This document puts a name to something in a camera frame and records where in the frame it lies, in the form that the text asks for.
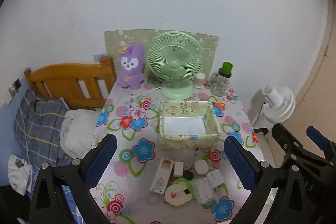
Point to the white clip fan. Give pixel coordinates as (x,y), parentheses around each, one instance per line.
(275,104)

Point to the cream bear-shaped case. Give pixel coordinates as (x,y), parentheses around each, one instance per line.
(177,193)

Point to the green desk fan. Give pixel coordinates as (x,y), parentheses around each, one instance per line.
(174,64)

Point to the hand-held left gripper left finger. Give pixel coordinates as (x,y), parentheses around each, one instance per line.
(102,158)

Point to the purple plush bunny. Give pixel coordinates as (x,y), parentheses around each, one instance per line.
(131,66)

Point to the white power strip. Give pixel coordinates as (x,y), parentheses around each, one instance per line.
(160,176)

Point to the round white lid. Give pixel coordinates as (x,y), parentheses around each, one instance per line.
(200,166)

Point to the grey plaid pillow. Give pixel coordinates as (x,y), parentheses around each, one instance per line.
(39,124)

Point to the white and black cloth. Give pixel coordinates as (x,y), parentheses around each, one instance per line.
(18,174)

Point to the glass jar mug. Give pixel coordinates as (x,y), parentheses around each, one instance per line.
(219,83)

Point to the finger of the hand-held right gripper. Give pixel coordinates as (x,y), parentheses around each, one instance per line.
(319,138)
(282,136)

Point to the black round gadget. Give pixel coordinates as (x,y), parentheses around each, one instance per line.
(188,174)

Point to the black power plug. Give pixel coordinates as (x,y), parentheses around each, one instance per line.
(260,130)

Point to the floral tablecloth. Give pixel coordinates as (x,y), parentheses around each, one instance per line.
(136,119)

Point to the white plug adapter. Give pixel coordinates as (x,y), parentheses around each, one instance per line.
(178,168)

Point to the white crumpled cloth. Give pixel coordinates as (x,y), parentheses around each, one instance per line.
(78,129)

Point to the wooden chair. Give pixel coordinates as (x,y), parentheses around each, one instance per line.
(68,77)

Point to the cotton swab container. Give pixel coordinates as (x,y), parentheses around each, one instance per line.
(199,80)

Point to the blue paper sheet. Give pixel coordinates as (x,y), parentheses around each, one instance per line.
(97,57)

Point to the small white box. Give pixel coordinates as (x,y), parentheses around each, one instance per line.
(214,178)

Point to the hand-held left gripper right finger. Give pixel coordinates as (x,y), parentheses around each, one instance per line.
(240,161)

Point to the green plastic cup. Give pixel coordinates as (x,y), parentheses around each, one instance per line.
(227,67)

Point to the green round case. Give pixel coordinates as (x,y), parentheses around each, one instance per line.
(183,181)

